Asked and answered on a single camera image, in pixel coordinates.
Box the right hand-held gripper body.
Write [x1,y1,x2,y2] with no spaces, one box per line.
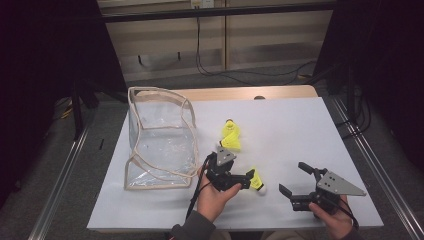
[289,168,367,215]

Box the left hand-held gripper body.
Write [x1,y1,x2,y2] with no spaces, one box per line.
[204,145,242,193]

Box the clear plastic bag beige trim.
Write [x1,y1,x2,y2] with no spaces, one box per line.
[123,86,200,192]

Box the person's left hand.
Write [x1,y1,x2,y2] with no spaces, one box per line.
[196,166,243,224]

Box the person's right hand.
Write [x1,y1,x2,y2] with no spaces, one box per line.
[308,194,354,240]

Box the white table sheet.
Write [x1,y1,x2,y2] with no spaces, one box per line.
[86,96,384,233]

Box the black horizontal bar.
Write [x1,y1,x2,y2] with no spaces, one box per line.
[99,1,338,24]

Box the dark curtain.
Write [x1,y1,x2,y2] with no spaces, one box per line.
[313,0,424,173]
[0,0,128,204]

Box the right hand-held gripper cable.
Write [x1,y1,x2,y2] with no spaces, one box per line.
[324,196,360,232]

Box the hand-held gripper cable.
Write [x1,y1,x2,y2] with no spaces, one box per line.
[184,153,215,221]
[324,196,360,232]

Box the left hand-held gripper cable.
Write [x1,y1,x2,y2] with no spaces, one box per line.
[184,153,215,221]

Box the aluminium floor rail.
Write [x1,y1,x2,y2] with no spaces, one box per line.
[28,128,89,240]
[331,96,424,240]

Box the bundle of black floor cables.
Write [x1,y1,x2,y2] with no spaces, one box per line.
[334,96,373,139]

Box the long black wall cable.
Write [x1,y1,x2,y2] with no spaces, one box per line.
[194,16,318,86]

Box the white wall socket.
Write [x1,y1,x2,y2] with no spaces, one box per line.
[190,0,215,9]

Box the yellow floor cable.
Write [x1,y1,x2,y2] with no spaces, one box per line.
[59,103,74,120]

